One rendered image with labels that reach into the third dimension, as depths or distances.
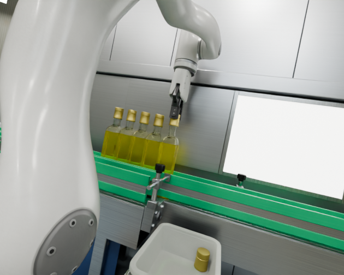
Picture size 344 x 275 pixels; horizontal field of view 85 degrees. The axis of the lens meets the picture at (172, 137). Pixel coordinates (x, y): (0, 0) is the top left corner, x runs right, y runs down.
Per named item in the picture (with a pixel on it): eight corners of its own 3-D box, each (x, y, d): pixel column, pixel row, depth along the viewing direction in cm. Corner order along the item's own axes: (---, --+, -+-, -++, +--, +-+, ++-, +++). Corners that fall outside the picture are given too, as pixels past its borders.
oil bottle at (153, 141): (154, 189, 71) (165, 135, 71) (149, 193, 66) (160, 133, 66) (141, 185, 73) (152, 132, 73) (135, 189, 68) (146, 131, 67)
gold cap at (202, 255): (196, 260, 52) (200, 245, 52) (208, 267, 50) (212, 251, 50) (191, 267, 49) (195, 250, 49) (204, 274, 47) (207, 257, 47)
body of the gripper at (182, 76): (178, 73, 74) (172, 101, 74) (171, 62, 64) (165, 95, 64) (196, 76, 72) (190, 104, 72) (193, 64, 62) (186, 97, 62)
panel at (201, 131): (341, 202, 66) (361, 108, 66) (346, 205, 63) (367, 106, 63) (119, 149, 90) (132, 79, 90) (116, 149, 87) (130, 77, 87)
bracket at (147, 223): (162, 221, 61) (166, 199, 61) (151, 234, 52) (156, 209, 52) (152, 217, 62) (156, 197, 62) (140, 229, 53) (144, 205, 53)
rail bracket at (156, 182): (167, 198, 63) (175, 162, 63) (148, 216, 47) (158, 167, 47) (159, 196, 64) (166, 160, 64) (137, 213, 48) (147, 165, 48)
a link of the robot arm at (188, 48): (201, 69, 70) (178, 67, 73) (208, 34, 70) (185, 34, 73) (196, 59, 62) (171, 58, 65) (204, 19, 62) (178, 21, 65)
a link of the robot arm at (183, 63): (177, 67, 73) (176, 75, 74) (172, 57, 65) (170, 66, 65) (199, 70, 71) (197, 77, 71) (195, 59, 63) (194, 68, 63)
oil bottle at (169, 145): (169, 193, 70) (181, 137, 70) (165, 197, 65) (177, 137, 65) (155, 189, 72) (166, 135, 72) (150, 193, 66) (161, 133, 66)
